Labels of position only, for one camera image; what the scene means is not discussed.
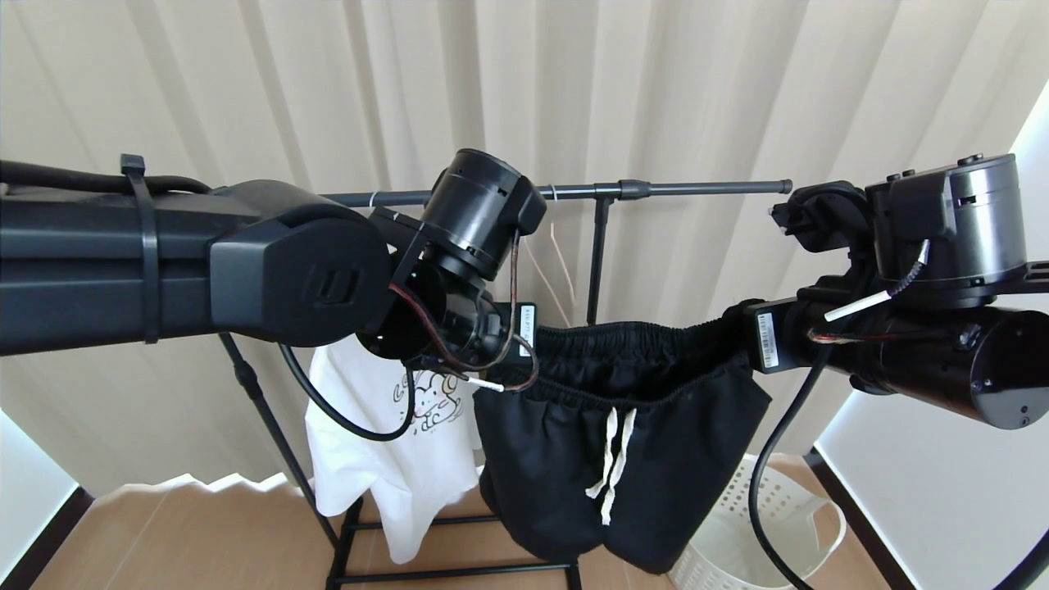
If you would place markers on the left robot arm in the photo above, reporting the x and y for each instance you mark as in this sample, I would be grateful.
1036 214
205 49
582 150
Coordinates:
82 262

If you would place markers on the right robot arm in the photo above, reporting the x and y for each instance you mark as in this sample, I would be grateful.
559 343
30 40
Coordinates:
975 221

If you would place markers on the white printed t-shirt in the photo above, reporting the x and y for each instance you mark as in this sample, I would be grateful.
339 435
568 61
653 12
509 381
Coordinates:
369 475

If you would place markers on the beige curtain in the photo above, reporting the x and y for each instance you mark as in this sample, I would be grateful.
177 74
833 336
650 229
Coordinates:
656 82

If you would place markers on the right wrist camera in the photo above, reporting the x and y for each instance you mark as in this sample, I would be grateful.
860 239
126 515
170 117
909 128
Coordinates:
819 217

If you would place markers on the black garment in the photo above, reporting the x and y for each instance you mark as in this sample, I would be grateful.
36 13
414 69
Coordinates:
533 459

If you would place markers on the black clothes rack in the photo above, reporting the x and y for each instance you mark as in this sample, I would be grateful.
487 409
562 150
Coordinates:
697 188

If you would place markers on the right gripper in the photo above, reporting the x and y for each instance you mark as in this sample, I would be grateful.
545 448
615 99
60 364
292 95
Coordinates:
942 352

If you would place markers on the white laundry basket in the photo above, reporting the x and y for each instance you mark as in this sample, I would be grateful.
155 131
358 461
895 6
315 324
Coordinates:
737 541

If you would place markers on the pink clothes hanger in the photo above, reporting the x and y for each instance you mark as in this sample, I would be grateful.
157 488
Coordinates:
565 262

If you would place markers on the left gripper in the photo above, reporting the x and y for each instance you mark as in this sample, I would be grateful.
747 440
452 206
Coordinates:
459 328

